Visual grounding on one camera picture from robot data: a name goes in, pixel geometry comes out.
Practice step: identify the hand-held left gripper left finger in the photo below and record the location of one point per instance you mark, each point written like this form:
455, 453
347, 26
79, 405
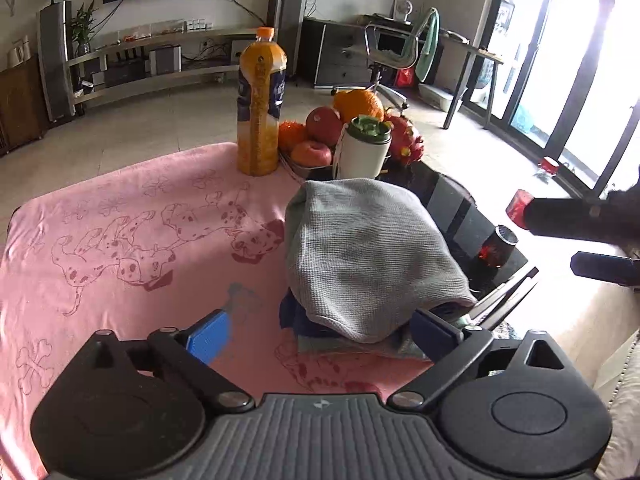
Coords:
210, 336

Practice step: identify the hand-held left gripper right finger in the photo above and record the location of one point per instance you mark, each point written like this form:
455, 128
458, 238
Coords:
435, 335

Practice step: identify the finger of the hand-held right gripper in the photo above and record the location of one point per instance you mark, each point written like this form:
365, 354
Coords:
575, 217
600, 267

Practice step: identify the grey and blue waffle sweater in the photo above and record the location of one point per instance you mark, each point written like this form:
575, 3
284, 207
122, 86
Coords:
365, 255

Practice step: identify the red cup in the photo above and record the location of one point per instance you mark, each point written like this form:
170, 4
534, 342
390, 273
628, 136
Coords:
550, 164

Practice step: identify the red container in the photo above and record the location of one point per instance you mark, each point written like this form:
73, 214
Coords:
515, 207

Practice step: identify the pink printed blanket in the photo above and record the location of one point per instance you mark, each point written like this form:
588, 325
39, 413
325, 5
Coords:
150, 310

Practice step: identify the blue garment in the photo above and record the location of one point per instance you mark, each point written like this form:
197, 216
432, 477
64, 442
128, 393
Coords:
292, 317

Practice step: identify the beige sofa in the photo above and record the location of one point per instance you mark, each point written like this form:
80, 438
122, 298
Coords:
625, 410

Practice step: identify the glass sliding doors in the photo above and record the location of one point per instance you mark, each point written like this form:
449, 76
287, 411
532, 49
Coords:
560, 60

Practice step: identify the white floor box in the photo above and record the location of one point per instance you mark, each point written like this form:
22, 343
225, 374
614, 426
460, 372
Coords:
440, 95

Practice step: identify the pink dragon fruit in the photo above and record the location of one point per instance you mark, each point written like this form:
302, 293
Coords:
405, 137

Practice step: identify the metal fruit tray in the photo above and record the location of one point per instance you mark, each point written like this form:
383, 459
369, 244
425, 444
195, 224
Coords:
305, 171

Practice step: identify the white cup with green lid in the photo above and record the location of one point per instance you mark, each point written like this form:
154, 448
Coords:
360, 157

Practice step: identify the brown side desk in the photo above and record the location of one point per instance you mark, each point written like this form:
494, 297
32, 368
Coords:
475, 52

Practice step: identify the red apple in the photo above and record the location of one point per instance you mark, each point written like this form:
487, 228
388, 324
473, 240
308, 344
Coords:
324, 125
310, 154

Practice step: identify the small netted orange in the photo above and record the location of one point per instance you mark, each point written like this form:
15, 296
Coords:
291, 135

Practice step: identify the red bag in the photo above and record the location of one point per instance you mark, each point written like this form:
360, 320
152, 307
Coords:
405, 77

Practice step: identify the orange juice bottle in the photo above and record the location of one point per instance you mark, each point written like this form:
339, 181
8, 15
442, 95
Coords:
260, 120

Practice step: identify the green cloth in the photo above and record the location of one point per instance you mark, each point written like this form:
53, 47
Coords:
429, 45

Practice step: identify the chrome office chair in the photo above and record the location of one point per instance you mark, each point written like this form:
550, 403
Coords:
390, 50

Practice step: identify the curved silver television stand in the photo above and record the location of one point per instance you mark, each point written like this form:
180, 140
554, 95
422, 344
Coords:
150, 82

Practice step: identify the small white desk fan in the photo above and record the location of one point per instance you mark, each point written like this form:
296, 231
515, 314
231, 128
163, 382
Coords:
402, 9

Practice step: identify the black media box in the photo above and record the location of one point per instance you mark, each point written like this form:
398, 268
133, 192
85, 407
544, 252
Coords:
125, 72

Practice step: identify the small silver speaker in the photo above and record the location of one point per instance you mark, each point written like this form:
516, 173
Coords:
165, 59

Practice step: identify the black drawer cabinet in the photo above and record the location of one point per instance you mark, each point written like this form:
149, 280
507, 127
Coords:
340, 55

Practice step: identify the brown wooden cabinet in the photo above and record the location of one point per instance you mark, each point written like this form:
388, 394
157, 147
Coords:
20, 105

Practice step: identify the silver tower speaker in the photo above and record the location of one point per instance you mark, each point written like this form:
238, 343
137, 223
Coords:
55, 60
290, 15

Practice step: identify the bamboo plant in vase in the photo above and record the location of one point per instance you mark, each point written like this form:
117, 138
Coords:
82, 25

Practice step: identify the white kettle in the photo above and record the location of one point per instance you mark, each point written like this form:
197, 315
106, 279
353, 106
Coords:
17, 52

